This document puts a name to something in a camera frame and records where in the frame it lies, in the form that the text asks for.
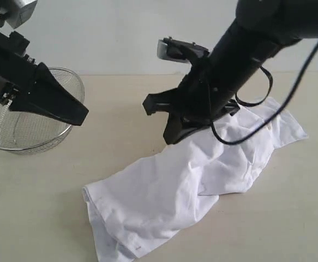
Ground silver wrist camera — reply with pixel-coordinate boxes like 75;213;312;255
0;0;38;29
157;38;209;64

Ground white shirt with red print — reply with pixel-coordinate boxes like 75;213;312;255
82;111;307;261

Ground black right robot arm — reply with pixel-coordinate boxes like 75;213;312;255
143;1;318;145

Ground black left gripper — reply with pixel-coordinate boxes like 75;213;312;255
0;31;89;126

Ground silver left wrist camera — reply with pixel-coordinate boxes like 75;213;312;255
0;0;38;29

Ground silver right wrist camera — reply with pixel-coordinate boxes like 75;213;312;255
157;38;209;64

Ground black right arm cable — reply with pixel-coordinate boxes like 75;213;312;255
202;32;318;145

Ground metal wire mesh basket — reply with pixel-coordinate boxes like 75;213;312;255
0;67;88;154

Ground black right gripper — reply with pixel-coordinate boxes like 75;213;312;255
142;61;241;145

